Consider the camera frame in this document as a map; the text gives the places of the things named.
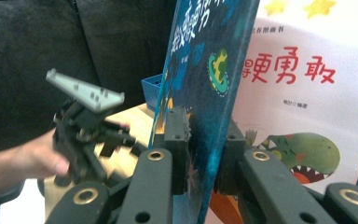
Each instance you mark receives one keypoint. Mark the blue plastic file rack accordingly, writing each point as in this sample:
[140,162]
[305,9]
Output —
[151,90]

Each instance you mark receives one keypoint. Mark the black curtain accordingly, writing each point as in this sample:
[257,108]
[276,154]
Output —
[28,62]

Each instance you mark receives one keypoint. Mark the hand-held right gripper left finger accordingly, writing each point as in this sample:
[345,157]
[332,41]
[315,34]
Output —
[177,140]

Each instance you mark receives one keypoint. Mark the blue monster picture book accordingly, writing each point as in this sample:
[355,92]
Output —
[205,62]

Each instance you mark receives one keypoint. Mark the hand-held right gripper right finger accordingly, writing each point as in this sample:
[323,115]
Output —
[231,149]

